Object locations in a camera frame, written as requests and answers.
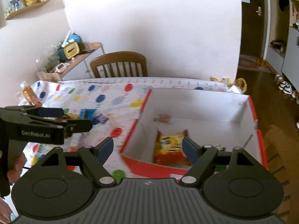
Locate yellow teal tissue holder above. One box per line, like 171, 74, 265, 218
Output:
58, 41, 80, 62

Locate clear glass vase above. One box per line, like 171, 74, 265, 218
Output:
36, 46, 60, 73

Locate orange slippers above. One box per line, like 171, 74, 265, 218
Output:
256, 58, 268, 67

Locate wooden chair right side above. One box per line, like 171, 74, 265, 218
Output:
263, 125, 291, 222

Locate white pink timer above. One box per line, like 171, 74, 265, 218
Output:
54, 63, 70, 73

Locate person left hand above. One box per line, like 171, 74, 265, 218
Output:
0, 152, 27, 223

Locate orange yellow chips bag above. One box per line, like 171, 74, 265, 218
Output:
152, 130, 191, 166

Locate wooden chair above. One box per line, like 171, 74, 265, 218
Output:
263, 125, 291, 222
90, 51, 148, 78

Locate red cardboard box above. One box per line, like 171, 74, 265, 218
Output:
119, 88, 268, 179

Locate blue Oreo snack packet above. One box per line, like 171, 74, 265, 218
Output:
80, 108, 96, 122

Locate wooden wall shelf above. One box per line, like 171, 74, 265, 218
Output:
5, 0, 50, 20

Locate wooden chair far side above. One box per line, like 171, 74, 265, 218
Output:
90, 51, 148, 78

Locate orange tea bottle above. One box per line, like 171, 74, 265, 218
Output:
20, 81, 42, 107

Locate white wall cabinets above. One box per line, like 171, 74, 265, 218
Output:
266, 0, 298, 88

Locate entry door rug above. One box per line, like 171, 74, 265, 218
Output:
238, 55, 271, 73

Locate pair of sneakers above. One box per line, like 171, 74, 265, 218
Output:
278, 81, 293, 95

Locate wooden side cabinet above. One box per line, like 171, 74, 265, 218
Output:
36, 42, 105, 82

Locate balloon pattern tablecloth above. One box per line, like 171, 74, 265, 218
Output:
31, 77, 228, 178

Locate purple candy packet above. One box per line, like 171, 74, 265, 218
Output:
92, 114, 109, 125

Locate yellow plastic bag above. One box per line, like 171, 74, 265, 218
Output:
210, 76, 248, 94

